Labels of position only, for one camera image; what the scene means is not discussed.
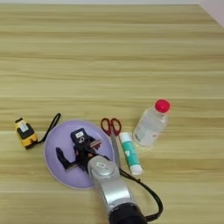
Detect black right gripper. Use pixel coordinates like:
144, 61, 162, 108
55, 139, 109, 173

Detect clear red-capped plastic bottle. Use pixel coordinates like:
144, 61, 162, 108
132, 99, 172, 148

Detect yellow black tape measure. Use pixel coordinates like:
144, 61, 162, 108
14, 112, 62, 151

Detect red-handled scissors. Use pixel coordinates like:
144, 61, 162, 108
100, 117, 122, 169

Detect purple round plate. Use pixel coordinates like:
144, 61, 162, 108
43, 119, 116, 190

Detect teal white glue stick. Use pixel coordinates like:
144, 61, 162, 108
118, 131, 144, 176

